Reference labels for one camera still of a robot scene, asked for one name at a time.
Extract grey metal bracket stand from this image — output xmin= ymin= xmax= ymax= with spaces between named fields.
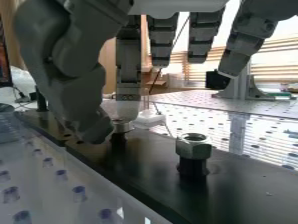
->
xmin=212 ymin=61 xmax=277 ymax=101

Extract black plate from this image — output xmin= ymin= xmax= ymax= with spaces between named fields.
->
xmin=15 ymin=108 xmax=298 ymax=224

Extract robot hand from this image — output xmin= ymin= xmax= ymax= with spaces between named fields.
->
xmin=12 ymin=0 xmax=298 ymax=145

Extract metal hex nut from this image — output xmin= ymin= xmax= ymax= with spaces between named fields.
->
xmin=174 ymin=132 xmax=213 ymax=160

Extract metal bearing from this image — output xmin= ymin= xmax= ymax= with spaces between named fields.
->
xmin=111 ymin=119 xmax=136 ymax=135

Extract small white square plate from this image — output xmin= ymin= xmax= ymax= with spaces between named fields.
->
xmin=132 ymin=109 xmax=168 ymax=130

